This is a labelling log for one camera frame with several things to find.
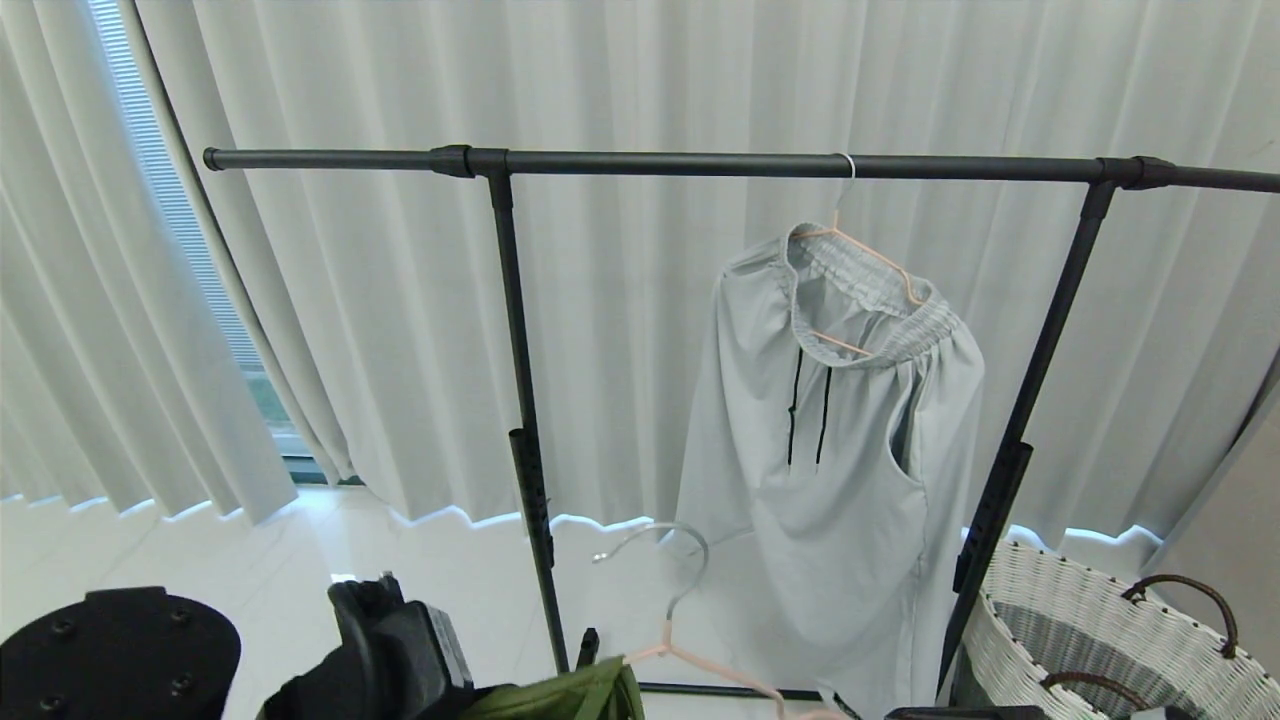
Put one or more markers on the white laundry basket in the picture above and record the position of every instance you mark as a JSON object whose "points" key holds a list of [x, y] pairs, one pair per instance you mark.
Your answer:
{"points": [[1100, 630]]}

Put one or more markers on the green garment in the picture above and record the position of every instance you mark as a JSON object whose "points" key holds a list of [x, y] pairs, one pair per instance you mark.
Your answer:
{"points": [[570, 700]]}

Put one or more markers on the window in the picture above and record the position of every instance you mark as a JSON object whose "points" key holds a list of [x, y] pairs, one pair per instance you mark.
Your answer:
{"points": [[170, 200]]}

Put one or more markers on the pale grey shorts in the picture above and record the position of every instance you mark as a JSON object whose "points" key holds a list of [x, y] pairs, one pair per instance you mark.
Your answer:
{"points": [[830, 520]]}

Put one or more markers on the black clothes rack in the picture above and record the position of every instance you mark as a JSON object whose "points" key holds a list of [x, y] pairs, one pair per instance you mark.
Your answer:
{"points": [[700, 165]]}

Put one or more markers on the pink clothes hanger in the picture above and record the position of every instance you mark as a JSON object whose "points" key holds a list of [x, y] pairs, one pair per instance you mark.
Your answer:
{"points": [[868, 257], [690, 655]]}

